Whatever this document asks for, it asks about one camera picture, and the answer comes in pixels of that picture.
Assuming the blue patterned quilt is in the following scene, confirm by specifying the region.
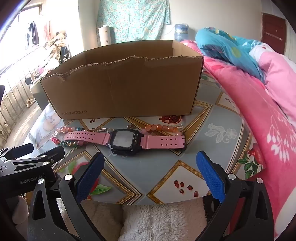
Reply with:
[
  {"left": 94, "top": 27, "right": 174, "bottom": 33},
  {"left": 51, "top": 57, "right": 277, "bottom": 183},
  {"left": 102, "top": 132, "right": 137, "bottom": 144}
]
[{"left": 195, "top": 27, "right": 269, "bottom": 84}]

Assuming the brown cardboard box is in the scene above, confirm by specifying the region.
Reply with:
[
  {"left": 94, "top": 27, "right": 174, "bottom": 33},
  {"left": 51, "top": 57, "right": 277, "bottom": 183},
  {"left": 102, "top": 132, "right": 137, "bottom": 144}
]
[{"left": 40, "top": 40, "right": 205, "bottom": 120}]

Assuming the pink hanging garment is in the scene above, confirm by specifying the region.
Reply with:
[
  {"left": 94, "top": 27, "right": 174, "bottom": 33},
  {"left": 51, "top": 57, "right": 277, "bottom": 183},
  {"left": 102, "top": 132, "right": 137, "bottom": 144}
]
[{"left": 44, "top": 21, "right": 52, "bottom": 42}]

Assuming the pile of clothes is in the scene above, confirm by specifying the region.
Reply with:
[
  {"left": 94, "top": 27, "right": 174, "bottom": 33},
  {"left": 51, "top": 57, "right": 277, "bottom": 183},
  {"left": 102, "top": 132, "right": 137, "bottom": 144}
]
[{"left": 46, "top": 31, "right": 70, "bottom": 65}]

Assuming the pink strap digital watch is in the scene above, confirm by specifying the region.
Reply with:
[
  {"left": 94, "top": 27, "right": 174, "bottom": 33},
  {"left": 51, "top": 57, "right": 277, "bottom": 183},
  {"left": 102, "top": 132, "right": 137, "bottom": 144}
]
[{"left": 63, "top": 128, "right": 186, "bottom": 156}]

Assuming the orange pink bead bracelet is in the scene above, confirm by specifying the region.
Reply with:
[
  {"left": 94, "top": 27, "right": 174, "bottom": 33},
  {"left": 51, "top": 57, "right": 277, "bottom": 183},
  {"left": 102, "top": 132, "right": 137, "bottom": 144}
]
[{"left": 141, "top": 124, "right": 179, "bottom": 135}]

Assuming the white fleece garment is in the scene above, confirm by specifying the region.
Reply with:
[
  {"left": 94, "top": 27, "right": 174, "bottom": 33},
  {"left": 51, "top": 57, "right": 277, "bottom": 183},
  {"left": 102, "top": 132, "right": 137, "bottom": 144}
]
[{"left": 55, "top": 198, "right": 208, "bottom": 241}]

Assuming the white cylinder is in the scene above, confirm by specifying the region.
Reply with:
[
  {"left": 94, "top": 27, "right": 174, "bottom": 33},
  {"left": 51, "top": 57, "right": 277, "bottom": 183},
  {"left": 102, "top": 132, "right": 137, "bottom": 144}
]
[{"left": 98, "top": 25, "right": 110, "bottom": 47}]

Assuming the teal floral curtain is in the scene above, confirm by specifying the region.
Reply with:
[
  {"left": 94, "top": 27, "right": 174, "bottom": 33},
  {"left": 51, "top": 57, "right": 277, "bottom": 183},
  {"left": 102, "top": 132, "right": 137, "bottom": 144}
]
[{"left": 96, "top": 0, "right": 171, "bottom": 44}]

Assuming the grey cabinet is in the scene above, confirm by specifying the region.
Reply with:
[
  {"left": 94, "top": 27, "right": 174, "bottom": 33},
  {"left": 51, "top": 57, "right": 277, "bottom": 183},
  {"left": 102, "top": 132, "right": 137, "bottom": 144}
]
[{"left": 30, "top": 79, "right": 49, "bottom": 109}]

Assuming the multicoloured glass bead bracelet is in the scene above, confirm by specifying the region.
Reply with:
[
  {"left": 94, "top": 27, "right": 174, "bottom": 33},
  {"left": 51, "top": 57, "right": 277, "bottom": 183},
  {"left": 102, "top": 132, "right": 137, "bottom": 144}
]
[{"left": 51, "top": 126, "right": 87, "bottom": 147}]

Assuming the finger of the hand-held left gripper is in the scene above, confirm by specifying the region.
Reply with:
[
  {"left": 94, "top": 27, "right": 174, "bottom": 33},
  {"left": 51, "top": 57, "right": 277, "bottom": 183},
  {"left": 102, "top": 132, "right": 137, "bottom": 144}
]
[
  {"left": 9, "top": 146, "right": 65, "bottom": 171},
  {"left": 3, "top": 143, "right": 35, "bottom": 160}
]

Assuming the brown door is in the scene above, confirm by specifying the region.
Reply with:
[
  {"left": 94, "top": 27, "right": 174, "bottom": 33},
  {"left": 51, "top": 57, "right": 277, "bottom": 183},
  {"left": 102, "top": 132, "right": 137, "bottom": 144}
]
[{"left": 261, "top": 13, "right": 287, "bottom": 56}]

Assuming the blue water jug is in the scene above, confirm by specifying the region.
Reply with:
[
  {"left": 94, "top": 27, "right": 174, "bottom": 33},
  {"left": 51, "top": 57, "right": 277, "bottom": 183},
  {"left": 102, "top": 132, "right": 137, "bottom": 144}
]
[{"left": 174, "top": 23, "right": 189, "bottom": 42}]

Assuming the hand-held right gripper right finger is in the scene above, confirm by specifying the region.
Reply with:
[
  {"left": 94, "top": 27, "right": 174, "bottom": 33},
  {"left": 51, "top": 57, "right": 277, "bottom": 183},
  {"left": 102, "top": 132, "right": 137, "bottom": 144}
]
[{"left": 195, "top": 151, "right": 274, "bottom": 241}]

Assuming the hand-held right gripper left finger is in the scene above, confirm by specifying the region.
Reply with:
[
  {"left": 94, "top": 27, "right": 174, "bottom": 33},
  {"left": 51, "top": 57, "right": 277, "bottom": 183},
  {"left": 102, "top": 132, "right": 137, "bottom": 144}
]
[{"left": 27, "top": 152, "right": 105, "bottom": 241}]

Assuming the dark hanging jacket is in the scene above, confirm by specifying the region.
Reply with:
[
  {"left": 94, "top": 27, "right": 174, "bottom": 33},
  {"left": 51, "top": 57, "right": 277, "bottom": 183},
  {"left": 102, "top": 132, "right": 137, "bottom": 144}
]
[{"left": 25, "top": 21, "right": 40, "bottom": 47}]

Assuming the pink floral blanket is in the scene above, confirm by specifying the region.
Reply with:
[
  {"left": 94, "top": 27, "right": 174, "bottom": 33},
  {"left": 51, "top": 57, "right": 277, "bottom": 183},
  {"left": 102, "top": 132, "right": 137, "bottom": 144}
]
[{"left": 180, "top": 39, "right": 296, "bottom": 241}]

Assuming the balcony railing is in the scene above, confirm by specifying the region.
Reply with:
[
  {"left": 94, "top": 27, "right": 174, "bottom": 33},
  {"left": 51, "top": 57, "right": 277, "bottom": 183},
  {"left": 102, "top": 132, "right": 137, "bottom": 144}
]
[{"left": 0, "top": 65, "right": 33, "bottom": 144}]

